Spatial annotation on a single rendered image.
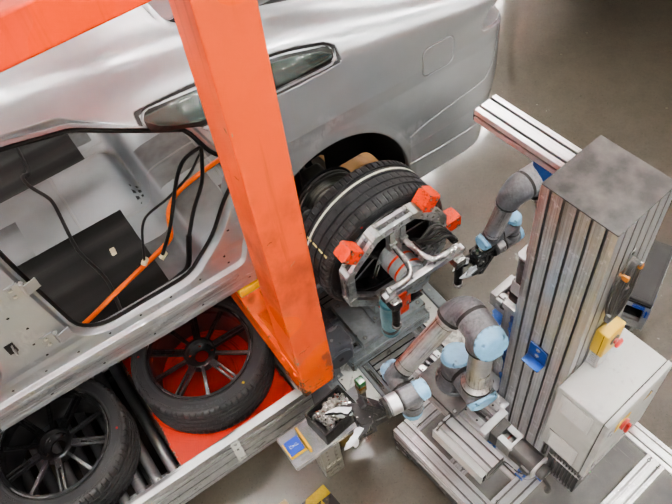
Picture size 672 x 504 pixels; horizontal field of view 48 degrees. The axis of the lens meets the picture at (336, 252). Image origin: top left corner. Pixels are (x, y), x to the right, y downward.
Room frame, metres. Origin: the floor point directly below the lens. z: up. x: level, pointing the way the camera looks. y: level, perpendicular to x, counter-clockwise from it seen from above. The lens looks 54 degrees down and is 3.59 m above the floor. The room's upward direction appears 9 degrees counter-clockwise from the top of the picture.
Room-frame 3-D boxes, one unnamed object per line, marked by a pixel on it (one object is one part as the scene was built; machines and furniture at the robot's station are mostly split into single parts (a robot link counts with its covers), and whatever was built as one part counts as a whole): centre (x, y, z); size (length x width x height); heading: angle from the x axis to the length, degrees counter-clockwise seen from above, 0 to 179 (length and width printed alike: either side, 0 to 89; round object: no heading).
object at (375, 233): (1.88, -0.25, 0.85); 0.54 x 0.07 x 0.54; 118
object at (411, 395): (1.06, -0.18, 1.21); 0.11 x 0.08 x 0.09; 109
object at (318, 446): (1.32, 0.16, 0.44); 0.43 x 0.17 x 0.03; 118
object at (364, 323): (2.03, -0.17, 0.32); 0.40 x 0.30 x 0.28; 118
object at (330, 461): (1.30, 0.18, 0.21); 0.10 x 0.10 x 0.42; 28
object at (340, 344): (1.88, 0.15, 0.26); 0.42 x 0.18 x 0.35; 28
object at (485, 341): (1.14, -0.43, 1.19); 0.15 x 0.12 x 0.55; 19
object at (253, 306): (1.84, 0.35, 0.69); 0.52 x 0.17 x 0.35; 28
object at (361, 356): (2.01, -0.13, 0.13); 0.50 x 0.36 x 0.10; 118
